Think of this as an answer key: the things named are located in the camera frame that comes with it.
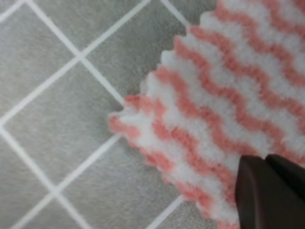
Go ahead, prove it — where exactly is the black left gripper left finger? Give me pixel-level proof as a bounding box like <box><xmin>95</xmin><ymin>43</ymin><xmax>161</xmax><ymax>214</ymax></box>
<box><xmin>235</xmin><ymin>156</ymin><xmax>305</xmax><ymax>229</ymax></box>

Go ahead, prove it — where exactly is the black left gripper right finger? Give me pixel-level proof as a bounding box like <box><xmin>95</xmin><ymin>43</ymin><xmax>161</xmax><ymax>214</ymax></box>
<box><xmin>264</xmin><ymin>154</ymin><xmax>305</xmax><ymax>208</ymax></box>

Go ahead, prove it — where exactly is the pink white wavy towel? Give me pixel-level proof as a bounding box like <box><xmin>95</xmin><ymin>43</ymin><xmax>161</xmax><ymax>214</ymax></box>
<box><xmin>108</xmin><ymin>0</ymin><xmax>305</xmax><ymax>229</ymax></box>

